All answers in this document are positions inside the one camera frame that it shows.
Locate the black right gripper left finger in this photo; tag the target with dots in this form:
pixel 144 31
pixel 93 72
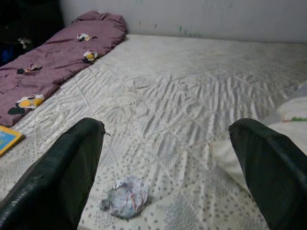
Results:
pixel 60 179

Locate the purple cartoon print quilt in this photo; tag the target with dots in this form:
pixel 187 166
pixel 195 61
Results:
pixel 60 55

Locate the yellow blue children's book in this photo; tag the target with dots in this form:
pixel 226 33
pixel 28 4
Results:
pixel 7 141

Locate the black printed bag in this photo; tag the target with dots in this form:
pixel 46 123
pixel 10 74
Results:
pixel 36 19

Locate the white pillow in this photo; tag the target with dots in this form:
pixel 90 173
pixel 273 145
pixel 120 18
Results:
pixel 292 107

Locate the paper ball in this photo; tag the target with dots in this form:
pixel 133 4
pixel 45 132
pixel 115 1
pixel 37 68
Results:
pixel 127 198

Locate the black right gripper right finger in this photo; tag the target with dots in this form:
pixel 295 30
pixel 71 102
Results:
pixel 275 179

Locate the white patterned mattress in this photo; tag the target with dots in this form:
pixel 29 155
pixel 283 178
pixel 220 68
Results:
pixel 168 95

